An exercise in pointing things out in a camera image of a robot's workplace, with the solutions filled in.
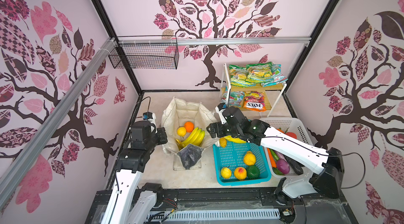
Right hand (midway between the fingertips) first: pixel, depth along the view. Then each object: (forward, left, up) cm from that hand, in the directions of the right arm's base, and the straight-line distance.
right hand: (212, 125), depth 75 cm
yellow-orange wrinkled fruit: (-1, -6, -17) cm, 18 cm away
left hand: (-3, +23, 0) cm, 23 cm away
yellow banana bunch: (+3, +9, -17) cm, 20 cm away
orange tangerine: (+12, +14, -20) cm, 27 cm away
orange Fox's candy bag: (+19, -26, -4) cm, 32 cm away
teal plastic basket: (-11, -16, -23) cm, 30 cm away
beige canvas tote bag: (+17, +20, -11) cm, 29 cm away
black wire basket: (+46, +40, +12) cm, 62 cm away
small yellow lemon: (+6, +18, -16) cm, 25 cm away
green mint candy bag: (+22, -15, -4) cm, 27 cm away
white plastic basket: (+9, -50, -18) cm, 54 cm away
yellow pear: (-17, -6, -18) cm, 25 cm away
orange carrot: (-12, -32, -17) cm, 38 cm away
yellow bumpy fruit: (-11, -20, -17) cm, 28 cm away
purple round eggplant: (-15, -36, -16) cm, 42 cm away
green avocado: (-17, -20, -17) cm, 32 cm away
